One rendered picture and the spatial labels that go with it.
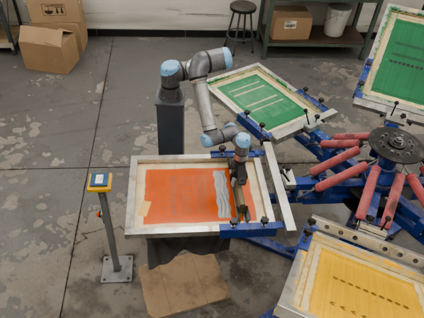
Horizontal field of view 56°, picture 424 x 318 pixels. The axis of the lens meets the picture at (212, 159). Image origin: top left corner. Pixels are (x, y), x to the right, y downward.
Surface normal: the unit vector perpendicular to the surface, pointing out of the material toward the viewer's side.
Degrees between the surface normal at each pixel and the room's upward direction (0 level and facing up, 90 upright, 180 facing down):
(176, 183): 0
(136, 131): 0
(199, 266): 0
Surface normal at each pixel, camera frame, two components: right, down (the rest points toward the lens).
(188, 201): 0.05, -0.73
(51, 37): -0.08, 0.02
